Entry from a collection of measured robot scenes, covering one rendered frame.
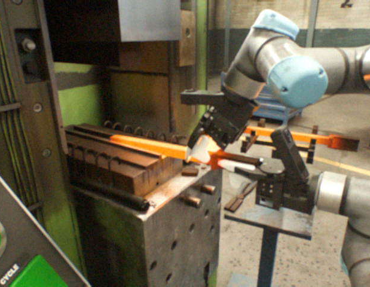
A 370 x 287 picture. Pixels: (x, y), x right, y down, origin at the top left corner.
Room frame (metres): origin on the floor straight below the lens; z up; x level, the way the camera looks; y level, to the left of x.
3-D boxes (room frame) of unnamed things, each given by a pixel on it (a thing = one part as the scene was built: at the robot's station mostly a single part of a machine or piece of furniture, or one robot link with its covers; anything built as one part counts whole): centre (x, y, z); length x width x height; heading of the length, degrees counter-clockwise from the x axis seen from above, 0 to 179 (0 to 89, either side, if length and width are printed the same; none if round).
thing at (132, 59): (0.82, 0.28, 1.24); 0.30 x 0.07 x 0.06; 58
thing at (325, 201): (0.48, -0.26, 1.00); 0.08 x 0.05 x 0.08; 148
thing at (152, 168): (0.77, 0.26, 0.96); 0.42 x 0.20 x 0.09; 58
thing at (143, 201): (0.64, 0.27, 0.93); 0.40 x 0.03 x 0.03; 58
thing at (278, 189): (0.52, -0.19, 0.99); 0.12 x 0.08 x 0.09; 58
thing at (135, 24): (0.77, 0.26, 1.32); 0.42 x 0.20 x 0.10; 58
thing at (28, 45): (0.58, 0.32, 1.24); 0.03 x 0.03 x 0.07; 58
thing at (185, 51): (1.00, 0.02, 1.27); 0.09 x 0.02 x 0.17; 148
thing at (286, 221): (0.99, -0.33, 0.67); 0.40 x 0.30 x 0.02; 155
